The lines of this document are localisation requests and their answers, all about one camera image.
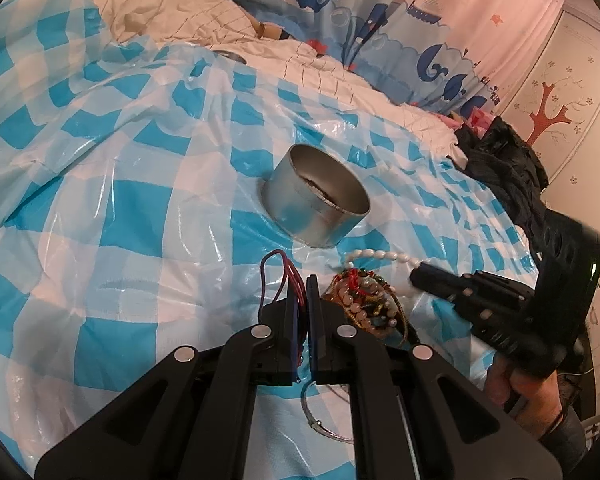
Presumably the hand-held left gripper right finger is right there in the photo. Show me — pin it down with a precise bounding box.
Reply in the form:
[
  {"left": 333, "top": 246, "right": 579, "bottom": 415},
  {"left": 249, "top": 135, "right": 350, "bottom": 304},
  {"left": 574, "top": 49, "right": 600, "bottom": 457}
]
[{"left": 306, "top": 274, "right": 564, "bottom": 480}]

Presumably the pink cloth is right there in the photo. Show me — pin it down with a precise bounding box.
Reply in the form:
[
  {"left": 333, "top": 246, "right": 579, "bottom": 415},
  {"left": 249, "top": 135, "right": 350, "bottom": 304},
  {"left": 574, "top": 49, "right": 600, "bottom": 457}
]
[{"left": 437, "top": 106, "right": 497, "bottom": 134}]

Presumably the silver wire bangle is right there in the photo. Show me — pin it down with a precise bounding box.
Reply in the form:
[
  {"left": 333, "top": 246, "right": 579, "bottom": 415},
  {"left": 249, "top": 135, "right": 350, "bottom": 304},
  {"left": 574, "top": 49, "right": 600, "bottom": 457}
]
[{"left": 301, "top": 379, "right": 357, "bottom": 443}]

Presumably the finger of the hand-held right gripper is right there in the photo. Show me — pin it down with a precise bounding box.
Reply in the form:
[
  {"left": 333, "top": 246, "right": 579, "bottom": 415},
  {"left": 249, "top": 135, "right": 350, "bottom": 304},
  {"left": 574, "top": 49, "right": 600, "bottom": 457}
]
[
  {"left": 410, "top": 263, "right": 530, "bottom": 307},
  {"left": 430, "top": 290, "right": 511, "bottom": 353}
]

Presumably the tree wall sticker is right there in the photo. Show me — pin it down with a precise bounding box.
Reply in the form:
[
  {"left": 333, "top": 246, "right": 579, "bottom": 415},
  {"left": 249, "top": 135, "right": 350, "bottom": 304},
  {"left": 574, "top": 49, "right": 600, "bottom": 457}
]
[{"left": 524, "top": 80, "right": 574, "bottom": 147}]

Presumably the white bead necklace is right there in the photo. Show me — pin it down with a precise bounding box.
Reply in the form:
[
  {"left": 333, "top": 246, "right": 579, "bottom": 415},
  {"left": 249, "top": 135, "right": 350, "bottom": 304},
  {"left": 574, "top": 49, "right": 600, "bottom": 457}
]
[{"left": 342, "top": 247, "right": 425, "bottom": 302}]

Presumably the person's right hand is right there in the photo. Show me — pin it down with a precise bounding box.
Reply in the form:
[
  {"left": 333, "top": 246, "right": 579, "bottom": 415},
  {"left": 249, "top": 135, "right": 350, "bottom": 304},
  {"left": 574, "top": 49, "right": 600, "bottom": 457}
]
[{"left": 485, "top": 355, "right": 562, "bottom": 433}]

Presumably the round metal lid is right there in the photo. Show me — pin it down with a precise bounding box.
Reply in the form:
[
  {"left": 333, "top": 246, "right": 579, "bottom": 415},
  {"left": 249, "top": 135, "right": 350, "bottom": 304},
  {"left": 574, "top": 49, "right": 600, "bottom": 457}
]
[{"left": 212, "top": 48, "right": 249, "bottom": 65}]

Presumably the round metal tin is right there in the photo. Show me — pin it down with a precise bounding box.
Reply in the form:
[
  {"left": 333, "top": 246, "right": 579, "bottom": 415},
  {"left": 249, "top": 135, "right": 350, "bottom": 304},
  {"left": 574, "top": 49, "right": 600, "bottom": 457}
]
[{"left": 261, "top": 144, "right": 371, "bottom": 249}]

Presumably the pile of beaded bracelets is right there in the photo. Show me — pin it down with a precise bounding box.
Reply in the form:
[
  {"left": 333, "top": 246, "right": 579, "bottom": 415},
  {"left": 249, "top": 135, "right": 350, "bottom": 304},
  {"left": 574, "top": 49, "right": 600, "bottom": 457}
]
[{"left": 325, "top": 267, "right": 417, "bottom": 347}]

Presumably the brown and black object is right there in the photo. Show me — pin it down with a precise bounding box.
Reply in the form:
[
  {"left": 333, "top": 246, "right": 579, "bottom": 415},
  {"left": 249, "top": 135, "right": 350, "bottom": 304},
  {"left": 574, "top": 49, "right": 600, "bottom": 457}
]
[{"left": 247, "top": 16, "right": 292, "bottom": 42}]

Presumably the white striped duvet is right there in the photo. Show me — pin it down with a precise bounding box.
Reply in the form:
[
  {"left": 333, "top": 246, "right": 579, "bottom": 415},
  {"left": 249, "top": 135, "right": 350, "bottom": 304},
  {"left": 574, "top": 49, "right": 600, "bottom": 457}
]
[{"left": 86, "top": 0, "right": 470, "bottom": 170}]

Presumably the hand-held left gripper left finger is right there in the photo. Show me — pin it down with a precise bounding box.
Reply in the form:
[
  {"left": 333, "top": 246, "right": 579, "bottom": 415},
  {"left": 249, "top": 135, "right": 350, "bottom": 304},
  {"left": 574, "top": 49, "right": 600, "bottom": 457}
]
[{"left": 34, "top": 287, "right": 304, "bottom": 480}]

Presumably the black clothes pile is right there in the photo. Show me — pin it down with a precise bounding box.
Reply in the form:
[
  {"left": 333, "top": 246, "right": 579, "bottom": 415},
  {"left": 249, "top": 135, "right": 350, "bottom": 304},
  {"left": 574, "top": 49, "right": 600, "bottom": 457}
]
[{"left": 454, "top": 116, "right": 552, "bottom": 257}]

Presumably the dark red cord bracelet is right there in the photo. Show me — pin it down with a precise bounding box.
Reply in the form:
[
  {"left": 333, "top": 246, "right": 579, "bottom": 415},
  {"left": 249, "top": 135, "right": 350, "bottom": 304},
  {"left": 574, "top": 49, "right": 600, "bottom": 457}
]
[{"left": 260, "top": 249, "right": 307, "bottom": 363}]

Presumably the blue whale print curtain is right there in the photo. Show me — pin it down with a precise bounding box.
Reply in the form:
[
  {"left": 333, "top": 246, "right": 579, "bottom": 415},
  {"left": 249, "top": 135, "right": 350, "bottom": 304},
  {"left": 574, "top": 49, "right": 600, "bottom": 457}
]
[{"left": 195, "top": 0, "right": 502, "bottom": 117}]

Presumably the pink starfish print curtain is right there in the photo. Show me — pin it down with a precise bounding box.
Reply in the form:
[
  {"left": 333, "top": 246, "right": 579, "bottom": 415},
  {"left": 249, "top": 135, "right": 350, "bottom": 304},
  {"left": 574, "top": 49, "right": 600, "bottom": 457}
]
[{"left": 375, "top": 0, "right": 581, "bottom": 112}]

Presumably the blue checkered plastic sheet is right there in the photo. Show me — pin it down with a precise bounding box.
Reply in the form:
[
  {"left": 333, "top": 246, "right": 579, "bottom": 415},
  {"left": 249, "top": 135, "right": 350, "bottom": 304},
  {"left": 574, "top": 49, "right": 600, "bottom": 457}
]
[{"left": 0, "top": 0, "right": 542, "bottom": 480}]

